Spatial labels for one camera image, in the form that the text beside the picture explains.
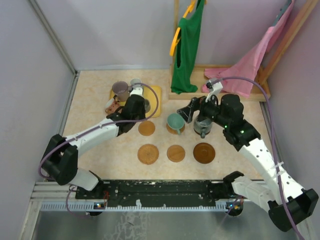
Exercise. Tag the yellow hanger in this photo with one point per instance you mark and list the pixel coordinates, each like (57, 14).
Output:
(177, 29)

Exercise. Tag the pink shirt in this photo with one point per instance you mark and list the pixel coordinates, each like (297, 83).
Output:
(249, 64)

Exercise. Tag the grey hanger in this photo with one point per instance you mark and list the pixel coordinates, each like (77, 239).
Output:
(281, 12)

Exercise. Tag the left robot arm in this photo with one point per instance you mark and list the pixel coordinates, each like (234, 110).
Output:
(60, 159)

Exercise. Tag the dark speckled grey mug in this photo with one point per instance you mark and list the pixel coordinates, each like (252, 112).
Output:
(202, 128)

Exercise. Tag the pink mug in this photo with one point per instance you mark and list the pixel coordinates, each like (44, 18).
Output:
(112, 106)

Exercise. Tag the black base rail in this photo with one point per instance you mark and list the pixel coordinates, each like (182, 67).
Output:
(158, 193)

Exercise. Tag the teal mug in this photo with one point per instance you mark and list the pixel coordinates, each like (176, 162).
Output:
(175, 119)

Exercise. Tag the small orange wooden coaster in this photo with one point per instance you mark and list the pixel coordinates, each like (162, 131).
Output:
(176, 153)

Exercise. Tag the grey-white mug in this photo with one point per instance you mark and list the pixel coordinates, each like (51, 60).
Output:
(135, 81)

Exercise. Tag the wooden rack base tray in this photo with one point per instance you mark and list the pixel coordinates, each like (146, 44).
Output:
(198, 78)

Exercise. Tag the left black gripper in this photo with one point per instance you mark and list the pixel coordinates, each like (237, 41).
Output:
(143, 114)

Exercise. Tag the yellow tray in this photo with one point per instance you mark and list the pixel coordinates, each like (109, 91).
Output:
(150, 96)

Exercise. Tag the light wooden coaster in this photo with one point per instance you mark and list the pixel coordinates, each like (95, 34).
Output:
(146, 128)

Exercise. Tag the large woven rattan coaster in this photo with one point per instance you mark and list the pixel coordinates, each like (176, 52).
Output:
(148, 154)

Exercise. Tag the small olive mug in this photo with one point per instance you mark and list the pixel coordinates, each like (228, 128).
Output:
(147, 105)

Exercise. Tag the large brown wooden coaster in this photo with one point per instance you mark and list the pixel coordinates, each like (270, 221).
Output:
(204, 153)

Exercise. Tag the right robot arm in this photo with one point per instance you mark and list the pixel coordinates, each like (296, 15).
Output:
(286, 201)

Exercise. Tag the green shirt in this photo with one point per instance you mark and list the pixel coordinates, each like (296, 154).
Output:
(186, 50)

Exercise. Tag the purple mug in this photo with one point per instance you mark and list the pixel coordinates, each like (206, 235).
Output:
(121, 90)

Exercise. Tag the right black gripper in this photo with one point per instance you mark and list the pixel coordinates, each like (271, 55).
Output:
(196, 103)

